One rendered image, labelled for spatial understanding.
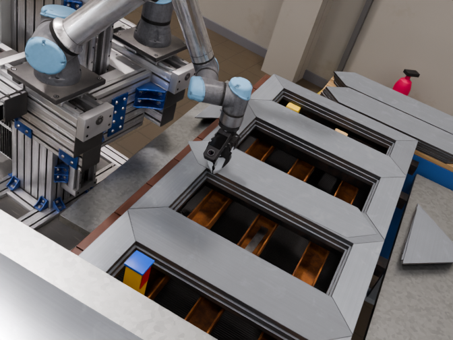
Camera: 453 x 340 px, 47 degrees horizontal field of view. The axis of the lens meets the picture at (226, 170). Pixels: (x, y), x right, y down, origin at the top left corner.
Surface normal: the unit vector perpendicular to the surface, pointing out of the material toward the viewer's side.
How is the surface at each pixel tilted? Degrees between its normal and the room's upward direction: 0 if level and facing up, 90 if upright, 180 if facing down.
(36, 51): 96
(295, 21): 90
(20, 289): 0
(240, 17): 90
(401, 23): 90
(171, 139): 0
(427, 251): 0
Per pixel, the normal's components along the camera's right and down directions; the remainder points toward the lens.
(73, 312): 0.25, -0.76
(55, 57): -0.09, 0.68
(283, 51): -0.53, 0.42
